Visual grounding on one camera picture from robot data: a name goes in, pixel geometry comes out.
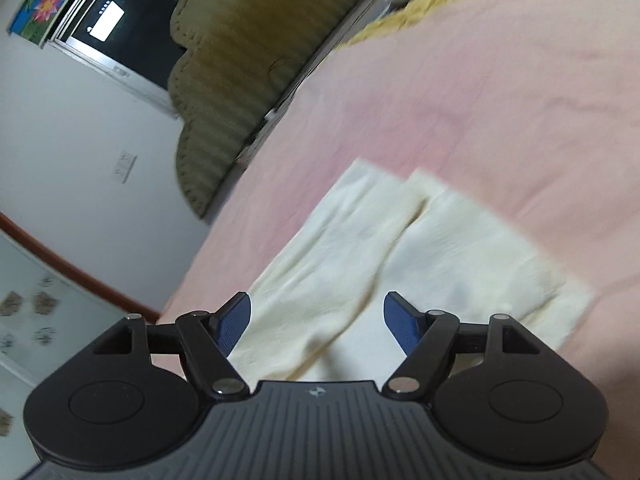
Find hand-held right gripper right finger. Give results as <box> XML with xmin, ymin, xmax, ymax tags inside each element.
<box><xmin>382</xmin><ymin>291</ymin><xmax>544</xmax><ymax>402</ymax></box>

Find olive padded headboard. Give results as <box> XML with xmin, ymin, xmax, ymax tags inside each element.
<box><xmin>167</xmin><ymin>0</ymin><xmax>373</xmax><ymax>220</ymax></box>

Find white framed window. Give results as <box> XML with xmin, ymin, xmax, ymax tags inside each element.
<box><xmin>46</xmin><ymin>0</ymin><xmax>187</xmax><ymax>118</ymax></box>

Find brown wooden wardrobe frame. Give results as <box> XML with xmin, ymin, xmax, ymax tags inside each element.
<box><xmin>0</xmin><ymin>211</ymin><xmax>162</xmax><ymax>322</ymax></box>

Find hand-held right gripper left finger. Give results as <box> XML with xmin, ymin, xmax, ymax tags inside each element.
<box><xmin>92</xmin><ymin>291</ymin><xmax>251</xmax><ymax>402</ymax></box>

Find pink blanket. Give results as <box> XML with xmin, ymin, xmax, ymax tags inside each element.
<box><xmin>159</xmin><ymin>0</ymin><xmax>640</xmax><ymax>480</ymax></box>

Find white flower print wardrobe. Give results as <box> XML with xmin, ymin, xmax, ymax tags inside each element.
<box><xmin>0</xmin><ymin>230</ymin><xmax>131</xmax><ymax>466</ymax></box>

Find floral wall poster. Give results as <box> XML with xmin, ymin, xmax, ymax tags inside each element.
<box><xmin>7</xmin><ymin>0</ymin><xmax>112</xmax><ymax>41</ymax></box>

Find cream white pants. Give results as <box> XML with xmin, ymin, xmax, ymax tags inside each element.
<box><xmin>227</xmin><ymin>157</ymin><xmax>596</xmax><ymax>382</ymax></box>

